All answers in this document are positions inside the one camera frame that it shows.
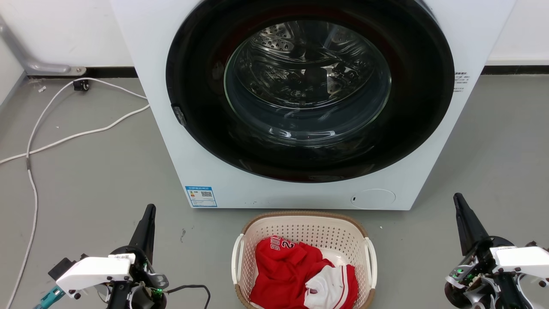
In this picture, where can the beige plastic laundry basket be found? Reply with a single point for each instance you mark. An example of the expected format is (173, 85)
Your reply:
(300, 231)

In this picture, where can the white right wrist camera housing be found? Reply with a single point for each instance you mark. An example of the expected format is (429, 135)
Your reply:
(523, 258)

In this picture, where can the red sports jersey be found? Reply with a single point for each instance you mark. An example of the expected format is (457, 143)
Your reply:
(283, 270)

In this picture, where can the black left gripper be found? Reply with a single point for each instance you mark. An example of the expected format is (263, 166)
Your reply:
(148, 281)

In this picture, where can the grey drain pipe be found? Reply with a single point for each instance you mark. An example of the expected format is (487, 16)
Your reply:
(34, 66)

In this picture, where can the blue energy label sticker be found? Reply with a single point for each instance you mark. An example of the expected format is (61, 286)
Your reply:
(200, 196)

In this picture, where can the round white filter cover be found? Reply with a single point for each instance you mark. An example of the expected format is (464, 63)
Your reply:
(373, 199)

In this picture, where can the black round washer door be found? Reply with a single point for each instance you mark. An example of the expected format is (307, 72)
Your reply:
(197, 64)

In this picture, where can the white front-load washing machine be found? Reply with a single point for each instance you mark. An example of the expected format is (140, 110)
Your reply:
(300, 195)

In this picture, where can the small black floor clip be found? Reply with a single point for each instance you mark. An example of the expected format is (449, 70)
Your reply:
(81, 85)

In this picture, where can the small printed text label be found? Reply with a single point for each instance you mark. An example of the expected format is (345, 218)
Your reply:
(461, 81)

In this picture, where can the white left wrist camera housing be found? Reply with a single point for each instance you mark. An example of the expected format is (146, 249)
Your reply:
(94, 270)

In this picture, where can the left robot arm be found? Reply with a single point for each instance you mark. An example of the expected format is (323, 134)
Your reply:
(118, 299)

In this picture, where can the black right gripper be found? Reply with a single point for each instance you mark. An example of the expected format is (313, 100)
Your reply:
(480, 262)

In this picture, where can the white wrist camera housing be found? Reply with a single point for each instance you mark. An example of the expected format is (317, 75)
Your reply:
(523, 258)
(94, 270)

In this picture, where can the white garment with red stripes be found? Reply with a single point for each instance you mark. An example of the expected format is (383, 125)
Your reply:
(326, 286)

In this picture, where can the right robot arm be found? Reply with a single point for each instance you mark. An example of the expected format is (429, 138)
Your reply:
(509, 296)

